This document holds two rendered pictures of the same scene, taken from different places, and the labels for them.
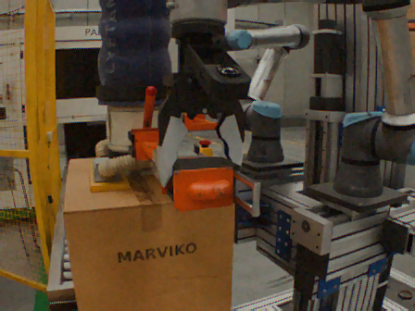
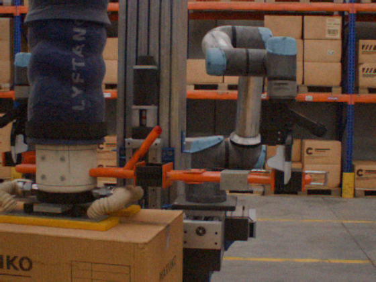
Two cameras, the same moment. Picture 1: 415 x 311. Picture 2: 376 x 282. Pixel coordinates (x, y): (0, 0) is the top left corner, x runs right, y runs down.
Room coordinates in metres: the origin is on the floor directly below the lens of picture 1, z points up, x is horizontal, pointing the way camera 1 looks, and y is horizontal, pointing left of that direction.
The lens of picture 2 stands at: (-0.05, 1.30, 1.38)
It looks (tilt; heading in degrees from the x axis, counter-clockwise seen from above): 4 degrees down; 302
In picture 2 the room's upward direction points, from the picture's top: 1 degrees clockwise
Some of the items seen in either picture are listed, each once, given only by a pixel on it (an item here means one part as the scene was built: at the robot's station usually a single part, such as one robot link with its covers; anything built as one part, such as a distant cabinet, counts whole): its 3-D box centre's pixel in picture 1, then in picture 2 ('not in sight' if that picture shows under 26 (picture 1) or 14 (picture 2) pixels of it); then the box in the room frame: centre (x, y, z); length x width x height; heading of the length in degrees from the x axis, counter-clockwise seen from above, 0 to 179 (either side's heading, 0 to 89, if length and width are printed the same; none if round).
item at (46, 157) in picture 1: (49, 126); not in sight; (2.70, 1.30, 1.05); 1.17 x 0.10 x 2.10; 21
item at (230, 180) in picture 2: (174, 165); (235, 180); (0.58, 0.06, 1.20); 0.07 x 0.07 x 0.04; 19
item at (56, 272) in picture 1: (63, 213); not in sight; (2.16, 1.00, 0.50); 2.31 x 0.05 x 0.19; 21
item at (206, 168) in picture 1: (194, 181); (288, 179); (0.45, 0.02, 1.20); 0.08 x 0.07 x 0.05; 19
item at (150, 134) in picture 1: (151, 143); (153, 174); (0.78, 0.13, 1.20); 0.10 x 0.08 x 0.06; 109
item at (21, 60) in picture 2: not in sight; (26, 69); (1.36, 0.06, 1.50); 0.09 x 0.08 x 0.11; 124
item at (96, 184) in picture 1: (106, 167); (52, 213); (0.98, 0.30, 1.10); 0.34 x 0.10 x 0.05; 19
